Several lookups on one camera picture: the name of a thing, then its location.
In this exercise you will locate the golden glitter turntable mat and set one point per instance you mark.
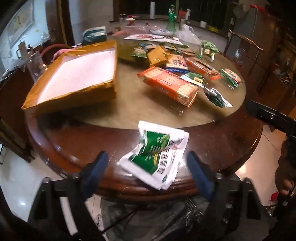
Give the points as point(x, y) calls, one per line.
point(126, 52)

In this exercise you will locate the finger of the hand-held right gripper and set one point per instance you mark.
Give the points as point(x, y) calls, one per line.
point(268, 114)

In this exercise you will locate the dark window wooden frame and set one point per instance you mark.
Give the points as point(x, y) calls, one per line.
point(208, 9)

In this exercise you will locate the blue white plate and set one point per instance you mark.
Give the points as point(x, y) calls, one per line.
point(161, 32)

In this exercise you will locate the dark wooden cabinet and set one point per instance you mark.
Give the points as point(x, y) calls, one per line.
point(13, 97)

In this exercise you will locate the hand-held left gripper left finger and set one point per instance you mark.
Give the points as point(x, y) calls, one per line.
point(94, 172)

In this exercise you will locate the printed paper sheet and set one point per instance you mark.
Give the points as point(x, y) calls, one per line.
point(148, 38)

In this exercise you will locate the white cup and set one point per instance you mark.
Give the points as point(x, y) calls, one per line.
point(203, 24)

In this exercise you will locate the person's right hand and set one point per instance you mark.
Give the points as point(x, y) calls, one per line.
point(285, 180)

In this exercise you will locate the wooden chair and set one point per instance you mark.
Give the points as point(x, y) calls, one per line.
point(245, 42)

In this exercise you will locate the green plastic bottle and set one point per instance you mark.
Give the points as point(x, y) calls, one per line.
point(171, 20)

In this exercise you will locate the white green snack packet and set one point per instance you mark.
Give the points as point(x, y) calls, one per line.
point(157, 150)

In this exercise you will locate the round biscuit green packet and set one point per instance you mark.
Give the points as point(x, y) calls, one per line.
point(231, 77)

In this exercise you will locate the yellow taped cardboard box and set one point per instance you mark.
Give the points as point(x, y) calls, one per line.
point(81, 69)

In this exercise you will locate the framed wall picture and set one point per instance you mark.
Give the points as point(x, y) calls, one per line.
point(20, 20)

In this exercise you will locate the red-lid jar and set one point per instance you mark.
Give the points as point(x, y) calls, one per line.
point(130, 22)

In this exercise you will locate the slim orange cracker pack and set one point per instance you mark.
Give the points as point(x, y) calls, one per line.
point(201, 67)

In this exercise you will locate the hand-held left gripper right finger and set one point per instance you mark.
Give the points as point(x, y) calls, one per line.
point(201, 177)

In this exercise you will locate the green tissue box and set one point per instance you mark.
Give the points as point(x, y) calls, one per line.
point(93, 34)

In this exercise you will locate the white spray bottle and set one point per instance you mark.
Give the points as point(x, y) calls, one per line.
point(187, 14)

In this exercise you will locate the grey refrigerator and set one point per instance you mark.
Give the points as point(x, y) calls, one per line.
point(254, 20)

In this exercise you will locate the yellow snack packet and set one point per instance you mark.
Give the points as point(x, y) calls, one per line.
point(157, 56)

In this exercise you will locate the white paper towel roll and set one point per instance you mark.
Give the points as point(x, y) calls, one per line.
point(152, 10)

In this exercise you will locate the clear plastic bag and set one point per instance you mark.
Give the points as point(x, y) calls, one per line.
point(187, 34)

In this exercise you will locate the pink cloth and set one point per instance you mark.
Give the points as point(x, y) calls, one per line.
point(61, 52)

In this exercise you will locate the large orange cracker pack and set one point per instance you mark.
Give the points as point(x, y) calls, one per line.
point(168, 85)

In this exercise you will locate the silver green snack packet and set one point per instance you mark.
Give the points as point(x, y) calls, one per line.
point(217, 98)

